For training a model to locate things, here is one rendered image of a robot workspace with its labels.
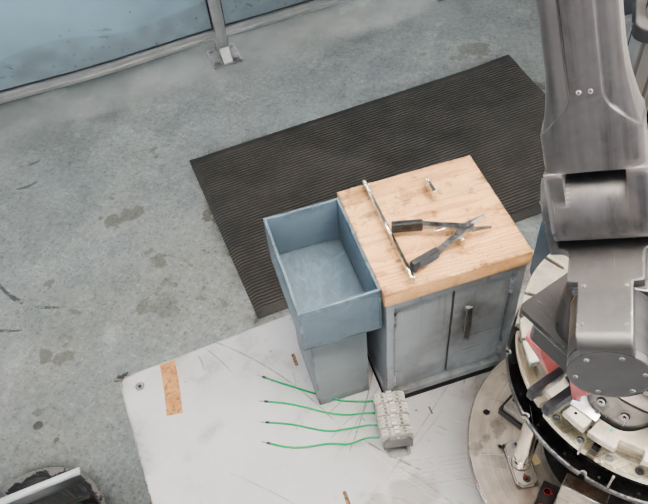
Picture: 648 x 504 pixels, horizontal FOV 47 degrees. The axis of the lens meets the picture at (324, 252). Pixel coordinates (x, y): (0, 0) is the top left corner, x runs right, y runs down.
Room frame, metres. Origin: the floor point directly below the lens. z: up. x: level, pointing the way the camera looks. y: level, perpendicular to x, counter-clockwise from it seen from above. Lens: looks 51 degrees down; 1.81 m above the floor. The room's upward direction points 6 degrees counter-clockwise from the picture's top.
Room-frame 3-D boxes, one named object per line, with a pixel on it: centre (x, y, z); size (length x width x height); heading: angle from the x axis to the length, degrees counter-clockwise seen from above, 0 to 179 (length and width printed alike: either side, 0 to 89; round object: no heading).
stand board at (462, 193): (0.64, -0.14, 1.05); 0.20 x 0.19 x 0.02; 103
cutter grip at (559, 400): (0.31, -0.20, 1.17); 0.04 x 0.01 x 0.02; 119
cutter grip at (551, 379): (0.33, -0.19, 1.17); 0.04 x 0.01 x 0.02; 119
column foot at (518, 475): (0.41, -0.24, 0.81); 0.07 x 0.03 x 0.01; 5
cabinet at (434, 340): (0.64, -0.14, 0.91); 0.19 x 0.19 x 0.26; 13
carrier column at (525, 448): (0.41, -0.24, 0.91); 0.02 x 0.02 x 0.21
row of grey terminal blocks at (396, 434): (0.50, -0.07, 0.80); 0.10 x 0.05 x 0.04; 2
